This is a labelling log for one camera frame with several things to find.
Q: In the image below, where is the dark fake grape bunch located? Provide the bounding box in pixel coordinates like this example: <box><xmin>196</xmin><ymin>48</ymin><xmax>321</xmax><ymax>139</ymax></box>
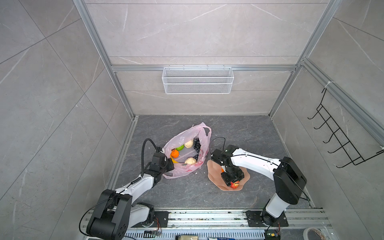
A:
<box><xmin>193</xmin><ymin>138</ymin><xmax>201</xmax><ymax>161</ymax></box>

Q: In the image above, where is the black wire hook rack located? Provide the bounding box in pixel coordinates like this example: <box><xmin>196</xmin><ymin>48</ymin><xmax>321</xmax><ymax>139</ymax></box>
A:
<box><xmin>307</xmin><ymin>88</ymin><xmax>384</xmax><ymax>169</ymax></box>

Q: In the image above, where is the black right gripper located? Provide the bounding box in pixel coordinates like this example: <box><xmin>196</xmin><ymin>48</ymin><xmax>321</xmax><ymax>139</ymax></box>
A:
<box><xmin>219</xmin><ymin>167</ymin><xmax>243</xmax><ymax>187</ymax></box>

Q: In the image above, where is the red fake fruit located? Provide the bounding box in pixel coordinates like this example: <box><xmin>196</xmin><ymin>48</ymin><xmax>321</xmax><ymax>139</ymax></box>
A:
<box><xmin>230</xmin><ymin>181</ymin><xmax>240</xmax><ymax>189</ymax></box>

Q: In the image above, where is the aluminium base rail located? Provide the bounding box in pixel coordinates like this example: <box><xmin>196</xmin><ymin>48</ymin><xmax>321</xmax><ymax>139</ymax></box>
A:
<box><xmin>116</xmin><ymin>209</ymin><xmax>338</xmax><ymax>240</ymax></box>

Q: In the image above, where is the orange fake fruit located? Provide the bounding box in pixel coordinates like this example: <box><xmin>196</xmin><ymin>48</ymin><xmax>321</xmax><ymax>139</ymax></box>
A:
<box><xmin>171</xmin><ymin>149</ymin><xmax>180</xmax><ymax>159</ymax></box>

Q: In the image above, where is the beige fake fruit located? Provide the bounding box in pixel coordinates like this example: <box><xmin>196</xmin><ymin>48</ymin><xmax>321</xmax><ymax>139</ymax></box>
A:
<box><xmin>184</xmin><ymin>140</ymin><xmax>194</xmax><ymax>149</ymax></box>
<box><xmin>185</xmin><ymin>157</ymin><xmax>197</xmax><ymax>165</ymax></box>

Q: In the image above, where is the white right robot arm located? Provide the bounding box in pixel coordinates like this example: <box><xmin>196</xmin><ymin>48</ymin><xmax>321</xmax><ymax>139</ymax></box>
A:
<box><xmin>211</xmin><ymin>145</ymin><xmax>310</xmax><ymax>227</ymax></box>

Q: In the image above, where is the white wire mesh basket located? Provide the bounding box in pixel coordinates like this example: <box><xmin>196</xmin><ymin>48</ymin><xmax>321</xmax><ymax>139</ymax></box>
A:
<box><xmin>162</xmin><ymin>67</ymin><xmax>235</xmax><ymax>95</ymax></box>

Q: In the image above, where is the green fake fruit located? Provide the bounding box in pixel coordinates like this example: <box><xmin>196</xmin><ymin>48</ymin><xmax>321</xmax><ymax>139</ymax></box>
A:
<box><xmin>176</xmin><ymin>145</ymin><xmax>185</xmax><ymax>151</ymax></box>

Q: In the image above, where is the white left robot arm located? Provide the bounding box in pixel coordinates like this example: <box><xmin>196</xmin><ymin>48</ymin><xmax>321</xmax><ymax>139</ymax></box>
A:
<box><xmin>79</xmin><ymin>138</ymin><xmax>174</xmax><ymax>240</ymax></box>

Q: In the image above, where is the pink plastic shopping bag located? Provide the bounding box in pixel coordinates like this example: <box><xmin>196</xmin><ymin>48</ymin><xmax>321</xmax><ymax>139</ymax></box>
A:
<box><xmin>163</xmin><ymin>123</ymin><xmax>212</xmax><ymax>180</ymax></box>

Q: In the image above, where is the pink wavy plastic plate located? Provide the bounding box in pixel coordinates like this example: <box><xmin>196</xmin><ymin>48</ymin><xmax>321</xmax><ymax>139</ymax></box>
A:
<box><xmin>207</xmin><ymin>160</ymin><xmax>251</xmax><ymax>192</ymax></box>

